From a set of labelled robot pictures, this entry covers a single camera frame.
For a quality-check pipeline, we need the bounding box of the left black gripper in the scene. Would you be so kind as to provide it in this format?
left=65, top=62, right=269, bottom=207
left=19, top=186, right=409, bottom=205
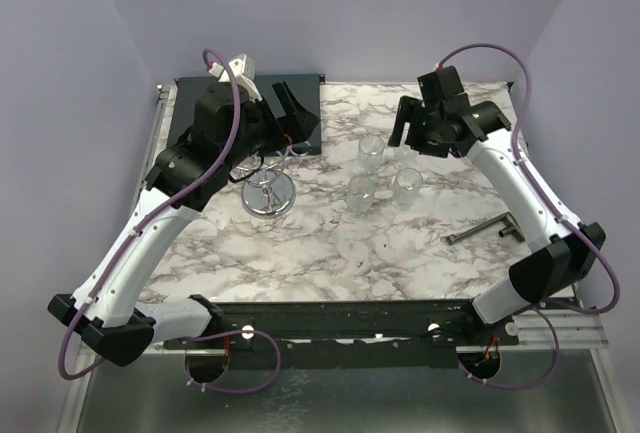
left=223, top=80, right=318, bottom=171

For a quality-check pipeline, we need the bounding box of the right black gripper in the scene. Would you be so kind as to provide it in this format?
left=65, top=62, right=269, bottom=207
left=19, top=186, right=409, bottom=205
left=388, top=95, right=449, bottom=159

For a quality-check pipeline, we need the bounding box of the clear wine glass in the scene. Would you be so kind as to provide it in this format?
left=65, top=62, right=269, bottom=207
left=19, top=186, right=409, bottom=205
left=391, top=168, right=423, bottom=210
left=346, top=175, right=376, bottom=215
left=392, top=145, right=418, bottom=171
left=357, top=134, right=385, bottom=174

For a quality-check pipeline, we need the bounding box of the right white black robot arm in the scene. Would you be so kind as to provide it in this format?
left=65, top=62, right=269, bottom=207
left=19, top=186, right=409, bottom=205
left=389, top=66, right=606, bottom=345

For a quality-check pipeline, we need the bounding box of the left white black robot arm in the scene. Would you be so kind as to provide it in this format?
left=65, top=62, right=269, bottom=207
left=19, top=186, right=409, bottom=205
left=48, top=81, right=320, bottom=367

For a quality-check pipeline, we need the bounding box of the dark flat rack box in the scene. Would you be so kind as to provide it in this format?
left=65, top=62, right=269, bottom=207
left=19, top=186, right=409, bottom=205
left=167, top=74, right=324, bottom=156

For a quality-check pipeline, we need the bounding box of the chrome wine glass rack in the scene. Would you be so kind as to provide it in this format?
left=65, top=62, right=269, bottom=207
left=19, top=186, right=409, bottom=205
left=230, top=146, right=307, bottom=220

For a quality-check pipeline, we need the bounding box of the dark metal T tool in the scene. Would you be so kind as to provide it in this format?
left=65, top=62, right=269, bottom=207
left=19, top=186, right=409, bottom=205
left=446, top=211, right=531, bottom=246

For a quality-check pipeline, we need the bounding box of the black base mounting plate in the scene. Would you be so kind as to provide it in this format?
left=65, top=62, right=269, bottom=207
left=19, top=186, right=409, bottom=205
left=164, top=299, right=519, bottom=369

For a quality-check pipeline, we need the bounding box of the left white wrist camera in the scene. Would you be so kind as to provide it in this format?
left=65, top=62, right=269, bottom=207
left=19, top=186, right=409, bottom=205
left=204, top=54, right=262, bottom=102

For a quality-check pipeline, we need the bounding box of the aluminium frame rail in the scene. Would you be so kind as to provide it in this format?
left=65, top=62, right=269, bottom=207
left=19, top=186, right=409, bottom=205
left=79, top=83, right=609, bottom=354

